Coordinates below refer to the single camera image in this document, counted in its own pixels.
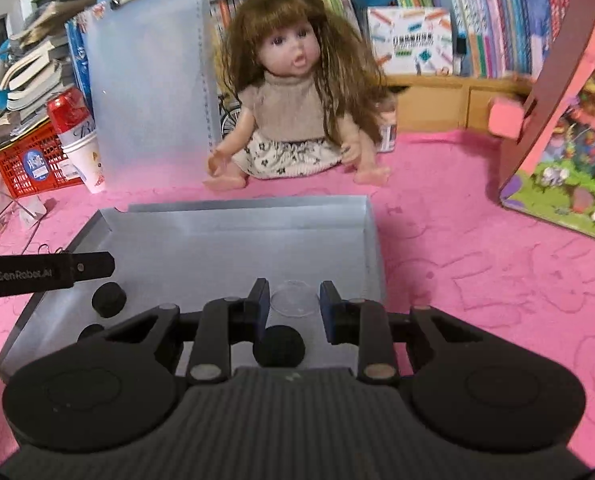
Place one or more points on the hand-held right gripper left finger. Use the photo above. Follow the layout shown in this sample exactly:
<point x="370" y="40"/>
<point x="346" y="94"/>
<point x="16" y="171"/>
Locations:
<point x="260" y="310"/>

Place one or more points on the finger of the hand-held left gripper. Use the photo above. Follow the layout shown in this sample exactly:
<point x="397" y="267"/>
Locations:
<point x="94" y="266"/>

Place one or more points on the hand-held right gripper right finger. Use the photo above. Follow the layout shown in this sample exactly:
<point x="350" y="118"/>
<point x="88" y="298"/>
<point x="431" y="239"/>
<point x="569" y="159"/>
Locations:
<point x="330" y="315"/>

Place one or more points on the small black puck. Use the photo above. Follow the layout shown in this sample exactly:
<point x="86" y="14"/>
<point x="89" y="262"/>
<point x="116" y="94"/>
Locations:
<point x="108" y="299"/>
<point x="91" y="332"/>

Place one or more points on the black round lid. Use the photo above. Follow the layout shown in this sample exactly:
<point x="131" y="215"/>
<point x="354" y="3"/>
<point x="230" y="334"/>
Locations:
<point x="280" y="345"/>

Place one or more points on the white cardboard box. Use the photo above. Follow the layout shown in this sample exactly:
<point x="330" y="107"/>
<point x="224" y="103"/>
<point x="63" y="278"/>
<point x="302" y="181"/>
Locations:
<point x="227" y="245"/>

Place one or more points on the clear plastic lid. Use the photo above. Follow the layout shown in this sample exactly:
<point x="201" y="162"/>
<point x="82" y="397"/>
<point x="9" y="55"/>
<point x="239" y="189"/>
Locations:
<point x="295" y="305"/>

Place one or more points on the white paper cup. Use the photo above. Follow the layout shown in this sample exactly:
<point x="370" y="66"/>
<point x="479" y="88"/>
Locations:
<point x="84" y="160"/>

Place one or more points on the red plastic basket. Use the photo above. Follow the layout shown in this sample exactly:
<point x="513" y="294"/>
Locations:
<point x="22" y="165"/>

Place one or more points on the pink rabbit print blanket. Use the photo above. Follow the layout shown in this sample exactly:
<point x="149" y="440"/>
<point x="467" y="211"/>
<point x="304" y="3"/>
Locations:
<point x="452" y="270"/>

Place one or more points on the red soda can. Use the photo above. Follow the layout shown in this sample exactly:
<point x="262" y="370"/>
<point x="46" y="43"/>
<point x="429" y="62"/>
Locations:
<point x="69" y="110"/>

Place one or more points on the translucent plastic sheet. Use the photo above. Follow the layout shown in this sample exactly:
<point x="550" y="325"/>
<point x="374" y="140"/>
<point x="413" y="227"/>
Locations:
<point x="147" y="85"/>

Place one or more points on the small jar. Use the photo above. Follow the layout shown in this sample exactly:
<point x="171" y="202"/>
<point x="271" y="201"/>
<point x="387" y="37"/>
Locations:
<point x="388" y="135"/>

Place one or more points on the stack of worn books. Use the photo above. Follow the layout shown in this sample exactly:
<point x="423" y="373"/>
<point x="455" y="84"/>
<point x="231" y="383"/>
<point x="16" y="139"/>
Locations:
<point x="27" y="70"/>

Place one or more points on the long-haired doll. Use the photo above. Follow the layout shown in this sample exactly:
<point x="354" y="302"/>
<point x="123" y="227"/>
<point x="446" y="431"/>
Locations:
<point x="287" y="105"/>

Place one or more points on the wooden drawer unit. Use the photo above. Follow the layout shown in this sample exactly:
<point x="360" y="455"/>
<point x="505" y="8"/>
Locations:
<point x="437" y="105"/>

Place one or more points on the triangular toy house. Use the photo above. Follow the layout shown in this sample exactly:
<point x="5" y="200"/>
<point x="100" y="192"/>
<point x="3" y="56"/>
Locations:
<point x="567" y="160"/>

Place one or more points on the colourful printed box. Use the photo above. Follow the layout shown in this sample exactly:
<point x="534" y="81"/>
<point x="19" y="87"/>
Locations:
<point x="407" y="40"/>

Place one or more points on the row of shelved books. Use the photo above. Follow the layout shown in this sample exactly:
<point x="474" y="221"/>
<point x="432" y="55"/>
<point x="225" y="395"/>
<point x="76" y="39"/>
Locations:
<point x="502" y="20"/>

